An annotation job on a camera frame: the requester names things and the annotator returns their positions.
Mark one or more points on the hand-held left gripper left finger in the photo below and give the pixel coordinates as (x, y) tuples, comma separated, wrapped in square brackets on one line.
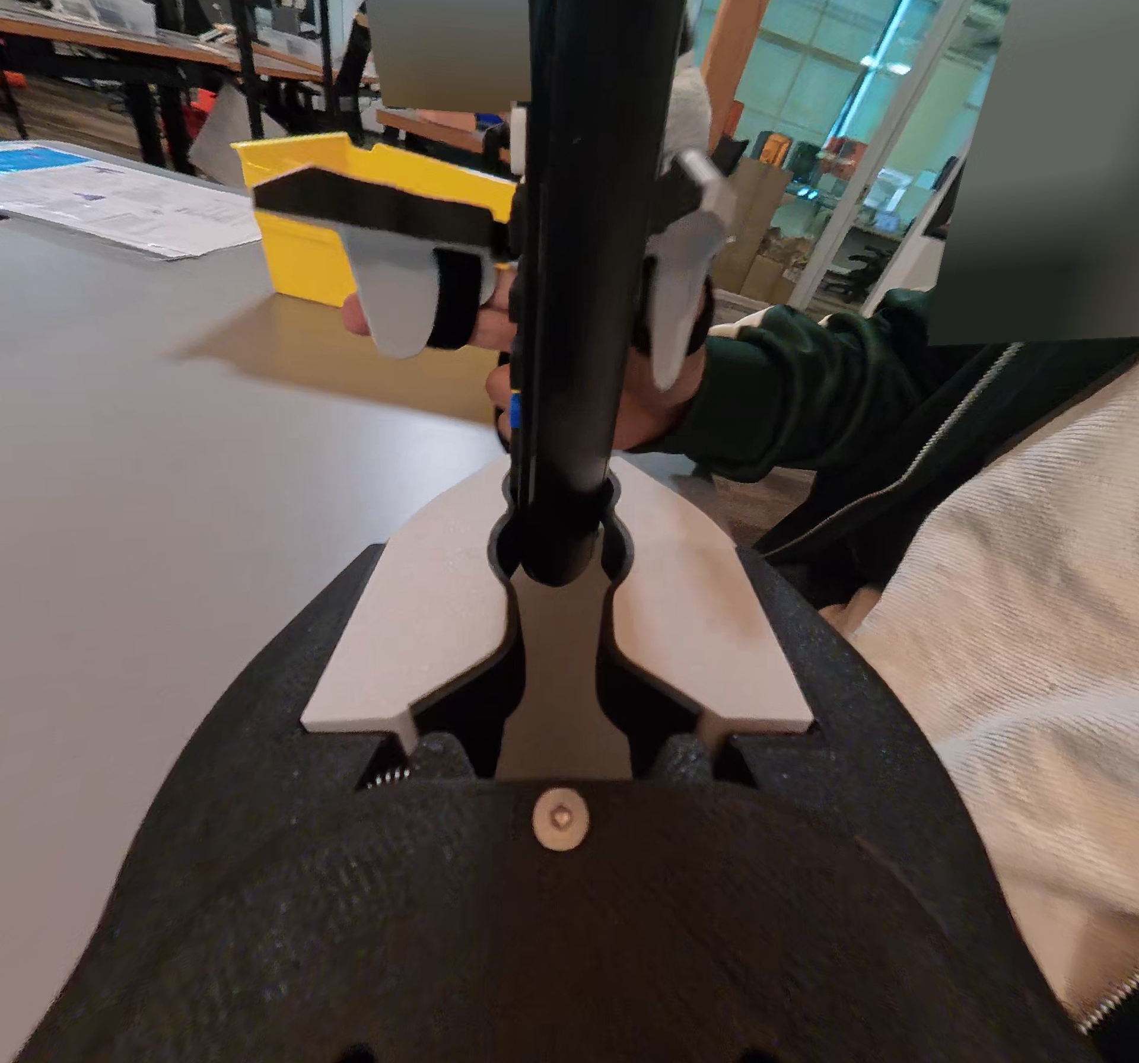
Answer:
[(409, 627)]

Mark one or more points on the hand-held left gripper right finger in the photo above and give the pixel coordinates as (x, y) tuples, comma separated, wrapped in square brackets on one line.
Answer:
[(712, 636)]

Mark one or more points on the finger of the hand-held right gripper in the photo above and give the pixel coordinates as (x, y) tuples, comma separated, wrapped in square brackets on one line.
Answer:
[(681, 298), (391, 298)]

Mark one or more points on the yellow plastic bin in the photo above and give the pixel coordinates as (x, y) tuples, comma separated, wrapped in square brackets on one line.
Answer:
[(302, 262)]

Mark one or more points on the black remote control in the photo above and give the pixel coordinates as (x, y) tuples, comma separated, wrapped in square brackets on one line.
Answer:
[(605, 191)]

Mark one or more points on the person's right forearm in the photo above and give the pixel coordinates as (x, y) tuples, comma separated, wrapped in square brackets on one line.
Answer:
[(801, 387)]

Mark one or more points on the grey desk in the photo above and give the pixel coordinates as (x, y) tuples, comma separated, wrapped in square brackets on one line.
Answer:
[(178, 502)]

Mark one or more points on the person's right hand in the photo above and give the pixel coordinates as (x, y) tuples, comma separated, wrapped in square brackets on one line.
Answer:
[(658, 413)]

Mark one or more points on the brown cardboard box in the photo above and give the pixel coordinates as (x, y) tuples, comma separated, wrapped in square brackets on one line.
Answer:
[(756, 227)]

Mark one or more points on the white leaning panel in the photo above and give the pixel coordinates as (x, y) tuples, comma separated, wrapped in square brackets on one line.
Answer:
[(231, 142)]

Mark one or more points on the orange traffic cone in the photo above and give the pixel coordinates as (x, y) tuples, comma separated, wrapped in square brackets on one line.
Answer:
[(206, 106)]

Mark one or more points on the dark green zip jacket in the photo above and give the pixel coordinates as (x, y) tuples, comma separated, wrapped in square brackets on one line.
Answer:
[(934, 440)]

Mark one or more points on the printed paper sheet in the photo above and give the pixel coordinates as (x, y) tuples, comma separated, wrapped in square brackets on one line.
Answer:
[(116, 200)]

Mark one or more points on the cream white shirt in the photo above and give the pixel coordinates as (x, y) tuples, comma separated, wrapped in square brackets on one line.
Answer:
[(1023, 680)]

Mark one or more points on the wooden background table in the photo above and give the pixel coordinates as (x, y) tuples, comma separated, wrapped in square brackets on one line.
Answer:
[(133, 44)]

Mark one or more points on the wooden post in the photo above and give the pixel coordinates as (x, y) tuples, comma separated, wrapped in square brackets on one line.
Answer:
[(743, 13)]

